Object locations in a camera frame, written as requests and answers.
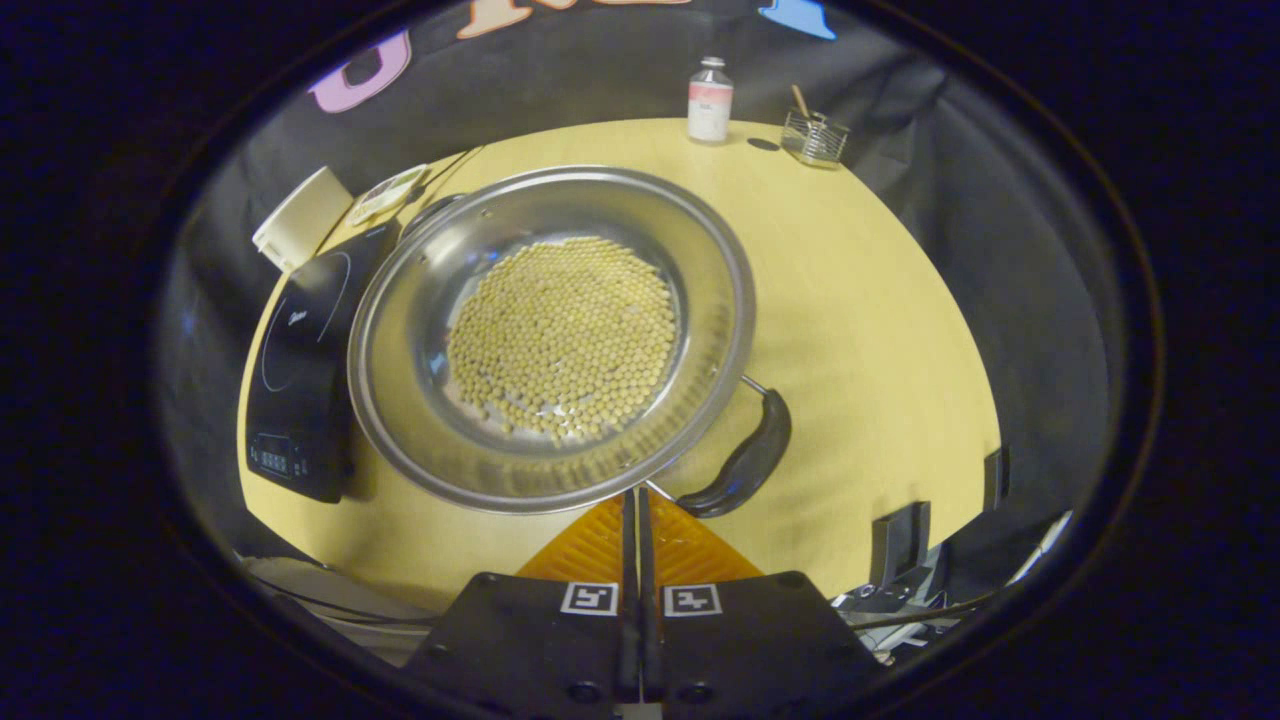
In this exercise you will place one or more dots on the small bottle with pink label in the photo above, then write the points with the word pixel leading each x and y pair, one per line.
pixel 710 115

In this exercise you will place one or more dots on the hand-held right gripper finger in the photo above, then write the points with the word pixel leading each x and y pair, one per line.
pixel 630 620
pixel 648 620

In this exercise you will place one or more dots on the white divided dish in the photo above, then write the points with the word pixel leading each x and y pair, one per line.
pixel 385 195

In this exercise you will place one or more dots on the black induction cooktop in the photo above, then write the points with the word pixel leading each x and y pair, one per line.
pixel 300 380

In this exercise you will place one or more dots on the black clamp bracket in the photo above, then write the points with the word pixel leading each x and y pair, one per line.
pixel 900 545

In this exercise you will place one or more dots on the pile of yellow soybeans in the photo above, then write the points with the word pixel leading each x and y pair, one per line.
pixel 560 340

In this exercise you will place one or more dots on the ribbed glass cup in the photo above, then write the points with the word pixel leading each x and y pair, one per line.
pixel 815 145

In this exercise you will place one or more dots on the white toaster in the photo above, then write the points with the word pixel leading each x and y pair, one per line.
pixel 300 215

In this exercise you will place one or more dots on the brown wooden stick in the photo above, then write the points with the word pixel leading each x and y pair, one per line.
pixel 800 100

